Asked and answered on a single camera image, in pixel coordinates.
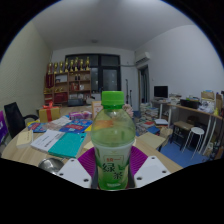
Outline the large blue printed package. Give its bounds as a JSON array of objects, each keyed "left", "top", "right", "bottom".
[{"left": 59, "top": 118, "right": 93, "bottom": 134}]

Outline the wooden shelf unit with trophies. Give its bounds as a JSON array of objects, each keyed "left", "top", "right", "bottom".
[{"left": 43, "top": 56, "right": 93, "bottom": 107}]

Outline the upright orange box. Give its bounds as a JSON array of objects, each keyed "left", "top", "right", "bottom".
[{"left": 91, "top": 100, "right": 104, "bottom": 121}]

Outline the white printed booklet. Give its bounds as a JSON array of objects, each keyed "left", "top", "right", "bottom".
[{"left": 30, "top": 129, "right": 66, "bottom": 153}]

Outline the beige paper booklet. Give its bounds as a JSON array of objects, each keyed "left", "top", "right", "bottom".
[{"left": 15, "top": 129, "right": 34, "bottom": 149}]

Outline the pile of books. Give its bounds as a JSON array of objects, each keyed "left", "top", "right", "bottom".
[{"left": 138, "top": 103, "right": 161, "bottom": 134}]

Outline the green tea drink bottle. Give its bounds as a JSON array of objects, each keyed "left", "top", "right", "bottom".
[{"left": 90, "top": 90, "right": 137, "bottom": 192}]

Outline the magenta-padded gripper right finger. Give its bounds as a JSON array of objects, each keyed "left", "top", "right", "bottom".
[{"left": 128, "top": 145, "right": 172, "bottom": 189}]

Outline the pink flower bouquet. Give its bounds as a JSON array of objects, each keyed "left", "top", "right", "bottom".
[{"left": 123, "top": 103, "right": 134, "bottom": 118}]

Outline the white round stool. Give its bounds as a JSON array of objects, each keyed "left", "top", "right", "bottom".
[{"left": 181, "top": 126, "right": 205, "bottom": 158}]

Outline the black computer monitor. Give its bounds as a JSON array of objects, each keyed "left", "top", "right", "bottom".
[{"left": 153, "top": 85, "right": 169, "bottom": 99}]

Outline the teal book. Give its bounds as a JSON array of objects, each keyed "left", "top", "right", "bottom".
[{"left": 47, "top": 132, "right": 88, "bottom": 160}]

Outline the small blue printed package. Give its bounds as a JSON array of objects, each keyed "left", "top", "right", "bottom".
[{"left": 27, "top": 121, "right": 48, "bottom": 134}]

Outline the yellow gift box red ribbon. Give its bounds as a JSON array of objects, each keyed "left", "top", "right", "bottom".
[{"left": 38, "top": 101, "right": 62, "bottom": 124}]

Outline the black office chair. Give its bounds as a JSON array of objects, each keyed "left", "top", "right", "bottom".
[{"left": 3, "top": 101, "right": 40, "bottom": 139}]

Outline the white air conditioner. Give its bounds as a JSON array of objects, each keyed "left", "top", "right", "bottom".
[{"left": 134, "top": 51, "right": 152, "bottom": 65}]

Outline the pink printed box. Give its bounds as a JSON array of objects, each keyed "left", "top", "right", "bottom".
[{"left": 68, "top": 110, "right": 93, "bottom": 121}]

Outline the stainless steel cup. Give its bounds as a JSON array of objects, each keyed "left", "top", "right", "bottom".
[{"left": 37, "top": 157, "right": 65, "bottom": 176}]

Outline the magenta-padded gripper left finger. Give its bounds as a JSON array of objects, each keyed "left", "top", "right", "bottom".
[{"left": 56, "top": 147, "right": 99, "bottom": 190}]

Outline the wooden side desk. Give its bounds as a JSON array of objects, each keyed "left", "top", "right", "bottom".
[{"left": 149, "top": 96, "right": 224, "bottom": 158}]

